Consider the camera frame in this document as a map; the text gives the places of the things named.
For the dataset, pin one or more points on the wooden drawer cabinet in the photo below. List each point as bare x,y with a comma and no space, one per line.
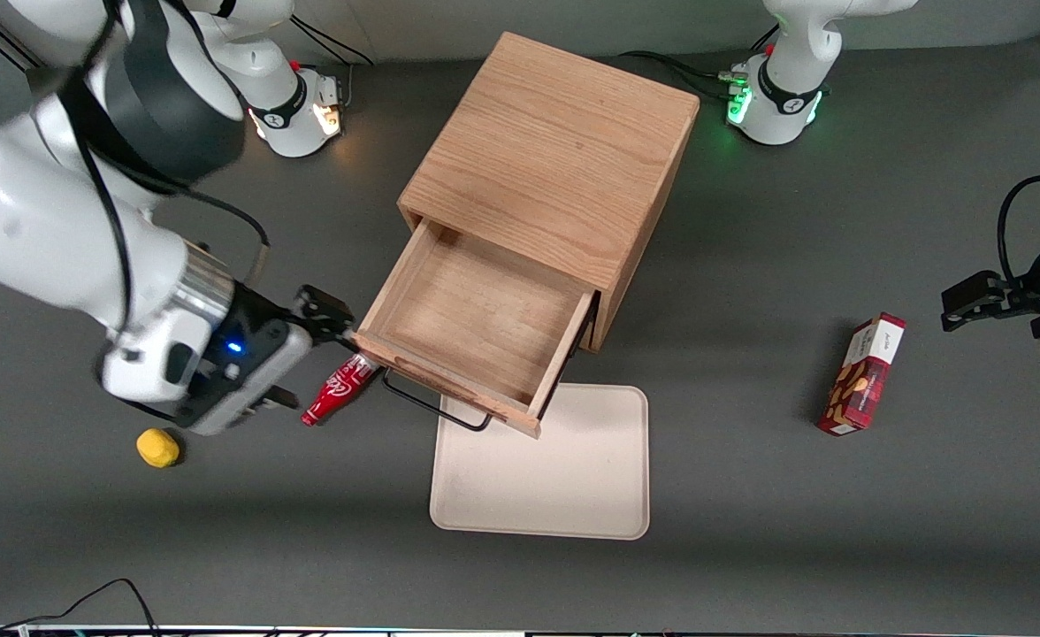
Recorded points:
564,150

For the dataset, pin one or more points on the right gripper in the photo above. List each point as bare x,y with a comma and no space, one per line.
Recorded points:
259,320

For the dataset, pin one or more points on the red cookie box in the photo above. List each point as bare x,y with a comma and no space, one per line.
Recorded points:
865,376

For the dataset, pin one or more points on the yellow round toy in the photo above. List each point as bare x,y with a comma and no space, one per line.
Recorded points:
157,448

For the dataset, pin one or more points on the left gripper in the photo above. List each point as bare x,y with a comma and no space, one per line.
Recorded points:
1022,293

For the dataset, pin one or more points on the wooden drawer with box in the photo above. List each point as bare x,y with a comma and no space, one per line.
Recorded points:
476,318

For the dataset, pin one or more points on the red cola bottle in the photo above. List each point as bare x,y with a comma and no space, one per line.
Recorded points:
334,396

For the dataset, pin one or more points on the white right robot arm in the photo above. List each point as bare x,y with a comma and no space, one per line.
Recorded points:
51,221

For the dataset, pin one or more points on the beige plastic tray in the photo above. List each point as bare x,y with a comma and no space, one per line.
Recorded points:
573,482

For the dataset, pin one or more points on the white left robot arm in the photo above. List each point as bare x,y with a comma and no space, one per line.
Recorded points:
790,80

